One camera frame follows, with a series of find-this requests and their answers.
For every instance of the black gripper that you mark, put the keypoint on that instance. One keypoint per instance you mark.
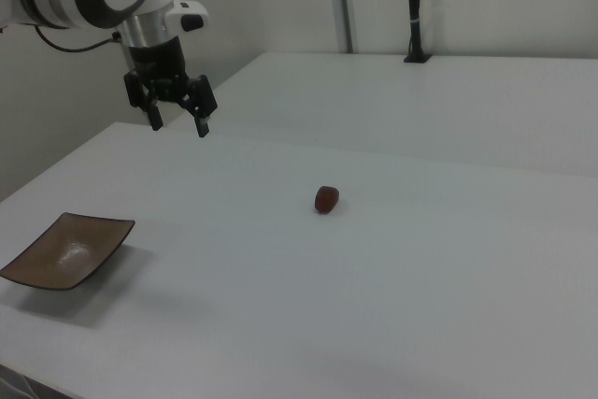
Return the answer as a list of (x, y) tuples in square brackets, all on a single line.
[(156, 62)]

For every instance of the small round dark red food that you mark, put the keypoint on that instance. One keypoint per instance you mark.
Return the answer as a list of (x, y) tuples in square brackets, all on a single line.
[(325, 199)]

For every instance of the square brown ceramic plate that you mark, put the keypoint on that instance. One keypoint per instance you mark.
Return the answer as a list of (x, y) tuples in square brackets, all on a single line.
[(65, 252)]

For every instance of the grey metal wall post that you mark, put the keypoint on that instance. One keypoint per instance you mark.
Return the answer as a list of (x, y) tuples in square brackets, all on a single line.
[(345, 2)]

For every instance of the black pole with table mount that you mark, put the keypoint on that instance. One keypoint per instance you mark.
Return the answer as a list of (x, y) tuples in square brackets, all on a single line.
[(413, 2)]

